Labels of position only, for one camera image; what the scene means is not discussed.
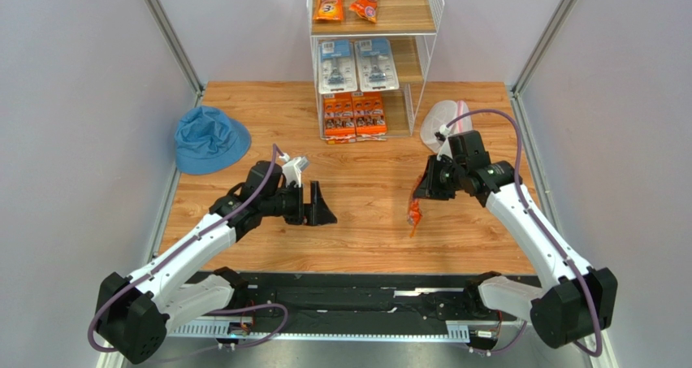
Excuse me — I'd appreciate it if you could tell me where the blue bucket hat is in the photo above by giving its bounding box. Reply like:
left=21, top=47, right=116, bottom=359
left=174, top=106, right=252, bottom=175

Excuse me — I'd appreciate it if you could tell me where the aluminium rail frame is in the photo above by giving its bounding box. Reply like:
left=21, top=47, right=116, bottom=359
left=97, top=280, right=617, bottom=368

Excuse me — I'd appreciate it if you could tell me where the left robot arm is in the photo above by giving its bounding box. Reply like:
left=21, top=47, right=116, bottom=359
left=88, top=156, right=337, bottom=364

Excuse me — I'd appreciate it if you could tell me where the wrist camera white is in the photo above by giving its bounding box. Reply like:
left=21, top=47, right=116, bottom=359
left=435, top=124, right=452, bottom=161
left=279, top=154, right=309, bottom=188

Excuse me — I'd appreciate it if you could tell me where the orange razor box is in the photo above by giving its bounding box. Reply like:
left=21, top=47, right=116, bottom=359
left=352, top=92, right=387, bottom=141
left=322, top=93, right=357, bottom=145

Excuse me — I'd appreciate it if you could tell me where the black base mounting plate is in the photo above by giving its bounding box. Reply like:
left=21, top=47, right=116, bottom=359
left=229, top=272, right=518, bottom=336

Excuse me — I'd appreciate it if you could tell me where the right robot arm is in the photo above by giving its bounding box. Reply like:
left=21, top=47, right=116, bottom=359
left=413, top=128, right=618, bottom=349

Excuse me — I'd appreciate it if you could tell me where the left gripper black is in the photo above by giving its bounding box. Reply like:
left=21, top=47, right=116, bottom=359
left=261, top=181, right=337, bottom=226

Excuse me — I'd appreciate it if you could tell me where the white mesh laundry bag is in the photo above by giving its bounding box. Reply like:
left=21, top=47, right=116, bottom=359
left=420, top=100, right=469, bottom=154

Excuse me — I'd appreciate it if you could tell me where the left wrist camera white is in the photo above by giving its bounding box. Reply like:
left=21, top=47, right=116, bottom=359
left=279, top=154, right=309, bottom=188

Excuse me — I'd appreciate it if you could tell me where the blue card razor blister pack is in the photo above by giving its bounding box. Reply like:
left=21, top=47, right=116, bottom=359
left=318, top=40, right=358, bottom=95

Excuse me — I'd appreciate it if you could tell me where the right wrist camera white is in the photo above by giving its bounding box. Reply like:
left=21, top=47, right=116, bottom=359
left=435, top=124, right=452, bottom=161

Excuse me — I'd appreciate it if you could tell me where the white wire shelf rack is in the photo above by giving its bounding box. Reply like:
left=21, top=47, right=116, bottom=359
left=306, top=0, right=445, bottom=145

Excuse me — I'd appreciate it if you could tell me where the white Gillette razor pack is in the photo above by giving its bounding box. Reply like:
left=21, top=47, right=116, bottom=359
left=354, top=37, right=400, bottom=92

